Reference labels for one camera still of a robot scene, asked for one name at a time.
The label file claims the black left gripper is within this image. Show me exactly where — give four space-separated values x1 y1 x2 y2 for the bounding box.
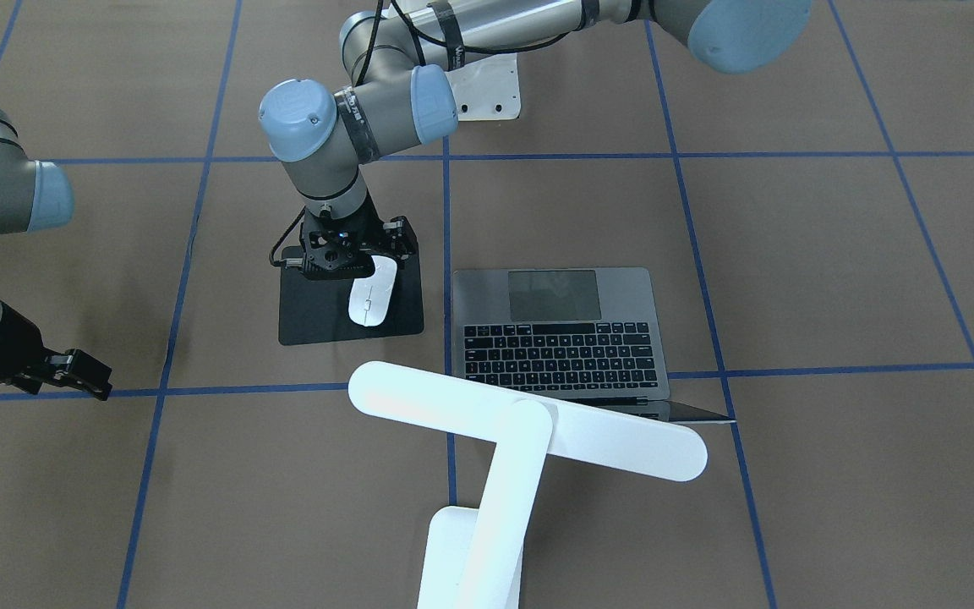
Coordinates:
283 207 416 281

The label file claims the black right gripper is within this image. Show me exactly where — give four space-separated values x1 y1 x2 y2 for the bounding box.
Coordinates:
0 304 112 401

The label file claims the white wireless mouse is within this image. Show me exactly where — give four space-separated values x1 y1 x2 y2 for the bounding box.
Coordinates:
347 255 398 327

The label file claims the grey laptop computer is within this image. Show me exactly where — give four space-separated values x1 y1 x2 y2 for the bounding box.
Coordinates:
451 267 728 425

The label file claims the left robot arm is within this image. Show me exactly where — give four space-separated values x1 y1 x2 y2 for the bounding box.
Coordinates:
256 1 812 281

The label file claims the white desk lamp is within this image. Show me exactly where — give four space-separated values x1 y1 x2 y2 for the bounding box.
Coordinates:
347 361 708 608

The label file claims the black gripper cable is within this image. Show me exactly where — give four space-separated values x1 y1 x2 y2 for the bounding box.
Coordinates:
269 207 306 270

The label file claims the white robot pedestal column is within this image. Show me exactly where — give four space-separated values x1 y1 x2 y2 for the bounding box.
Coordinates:
446 54 522 123

